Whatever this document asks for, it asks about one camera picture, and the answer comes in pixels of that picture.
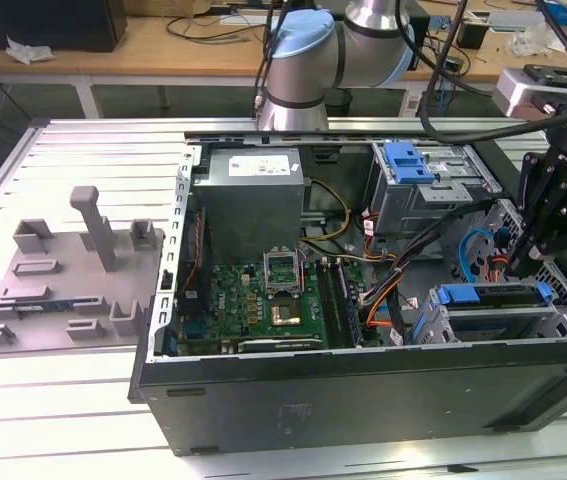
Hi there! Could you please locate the orange black power wire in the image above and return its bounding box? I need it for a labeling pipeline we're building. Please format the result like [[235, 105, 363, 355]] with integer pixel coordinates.
[[482, 227, 514, 281]]

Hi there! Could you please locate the blue data wire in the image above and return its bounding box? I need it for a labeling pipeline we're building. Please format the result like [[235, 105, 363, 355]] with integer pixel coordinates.
[[457, 227, 497, 286]]

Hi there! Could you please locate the hard disk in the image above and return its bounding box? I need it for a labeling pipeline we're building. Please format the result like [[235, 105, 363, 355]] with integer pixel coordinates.
[[410, 281, 553, 346]]

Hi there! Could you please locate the metal disk bay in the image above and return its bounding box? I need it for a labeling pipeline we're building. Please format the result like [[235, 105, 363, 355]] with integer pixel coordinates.
[[410, 282, 567, 346]]

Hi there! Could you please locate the metal drive cage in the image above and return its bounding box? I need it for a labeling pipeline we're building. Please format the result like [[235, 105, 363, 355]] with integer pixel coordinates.
[[367, 141, 504, 239]]

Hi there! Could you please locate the clear plastic bag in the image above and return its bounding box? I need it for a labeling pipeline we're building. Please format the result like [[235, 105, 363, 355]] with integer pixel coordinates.
[[507, 22, 552, 57]]

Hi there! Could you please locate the blue plastic cage latch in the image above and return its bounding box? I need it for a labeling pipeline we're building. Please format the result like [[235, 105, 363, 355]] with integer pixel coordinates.
[[383, 142, 437, 185]]

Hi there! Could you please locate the grey flat box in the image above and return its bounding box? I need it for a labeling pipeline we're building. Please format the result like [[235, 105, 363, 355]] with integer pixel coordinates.
[[488, 9, 547, 32]]

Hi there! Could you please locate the small black box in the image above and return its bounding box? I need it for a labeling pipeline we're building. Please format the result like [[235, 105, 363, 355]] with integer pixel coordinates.
[[456, 17, 490, 50]]

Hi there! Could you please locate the black square box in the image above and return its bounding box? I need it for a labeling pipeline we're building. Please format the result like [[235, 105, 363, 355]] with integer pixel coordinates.
[[407, 13, 432, 71]]

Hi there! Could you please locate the black RAM slot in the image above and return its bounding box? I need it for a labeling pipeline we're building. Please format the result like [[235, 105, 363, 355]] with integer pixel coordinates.
[[331, 259, 357, 348], [317, 259, 343, 349], [324, 259, 350, 349], [338, 259, 364, 347]]

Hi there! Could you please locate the black open PC case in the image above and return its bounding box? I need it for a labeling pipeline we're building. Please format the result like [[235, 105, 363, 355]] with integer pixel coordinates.
[[127, 127, 567, 457]]

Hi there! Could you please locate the metal socket cover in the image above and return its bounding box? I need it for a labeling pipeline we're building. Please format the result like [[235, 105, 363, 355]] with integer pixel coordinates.
[[261, 248, 305, 296]]

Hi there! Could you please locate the CPU socket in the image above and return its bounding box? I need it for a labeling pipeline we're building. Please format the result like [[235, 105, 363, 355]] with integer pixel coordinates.
[[268, 299, 309, 329]]

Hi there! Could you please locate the grey power supply unit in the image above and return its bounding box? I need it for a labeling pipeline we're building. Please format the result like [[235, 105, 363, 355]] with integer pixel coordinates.
[[192, 148, 307, 264]]

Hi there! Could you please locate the black graphics card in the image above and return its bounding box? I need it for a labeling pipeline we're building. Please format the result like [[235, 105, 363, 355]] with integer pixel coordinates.
[[236, 335, 324, 354]]

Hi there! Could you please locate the green motherboard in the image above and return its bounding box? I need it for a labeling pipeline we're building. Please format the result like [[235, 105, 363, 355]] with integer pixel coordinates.
[[170, 259, 382, 357]]

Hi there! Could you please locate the wooden desk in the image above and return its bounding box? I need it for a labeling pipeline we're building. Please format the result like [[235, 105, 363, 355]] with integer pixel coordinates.
[[0, 0, 567, 96]]

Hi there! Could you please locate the grey plastic parts rack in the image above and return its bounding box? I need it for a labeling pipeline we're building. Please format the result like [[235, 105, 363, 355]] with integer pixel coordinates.
[[0, 185, 167, 357]]

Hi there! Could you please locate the large black computer tower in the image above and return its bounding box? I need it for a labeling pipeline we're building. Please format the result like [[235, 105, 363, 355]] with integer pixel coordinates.
[[0, 0, 128, 54]]

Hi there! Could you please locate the thin RAM stick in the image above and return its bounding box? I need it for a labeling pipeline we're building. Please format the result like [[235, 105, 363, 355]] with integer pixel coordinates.
[[12, 299, 72, 313]]

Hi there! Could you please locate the white crumpled plastic bag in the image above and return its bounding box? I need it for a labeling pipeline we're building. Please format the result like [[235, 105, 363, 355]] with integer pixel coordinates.
[[5, 35, 57, 65]]

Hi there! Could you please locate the thick black cable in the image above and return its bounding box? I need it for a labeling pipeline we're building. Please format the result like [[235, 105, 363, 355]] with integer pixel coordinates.
[[420, 0, 567, 146]]

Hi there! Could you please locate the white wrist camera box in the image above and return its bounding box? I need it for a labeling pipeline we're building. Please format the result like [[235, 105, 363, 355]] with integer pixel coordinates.
[[493, 64, 567, 121]]

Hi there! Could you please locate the black cable bundle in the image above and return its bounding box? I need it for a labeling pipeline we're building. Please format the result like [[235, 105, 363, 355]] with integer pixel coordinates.
[[357, 197, 502, 346]]

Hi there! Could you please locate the yellow black power cable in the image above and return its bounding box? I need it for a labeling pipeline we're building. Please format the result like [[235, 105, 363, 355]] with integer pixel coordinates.
[[302, 179, 352, 241]]

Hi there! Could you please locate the orange data wire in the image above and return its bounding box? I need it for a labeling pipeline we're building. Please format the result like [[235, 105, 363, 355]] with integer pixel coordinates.
[[360, 277, 404, 331]]

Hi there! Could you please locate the wire locking lever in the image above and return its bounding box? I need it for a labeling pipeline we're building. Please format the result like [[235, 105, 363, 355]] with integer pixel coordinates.
[[297, 243, 310, 297]]

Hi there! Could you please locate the black cable silver plug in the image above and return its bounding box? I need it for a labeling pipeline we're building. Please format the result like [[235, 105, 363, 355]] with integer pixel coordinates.
[[251, 0, 290, 109]]

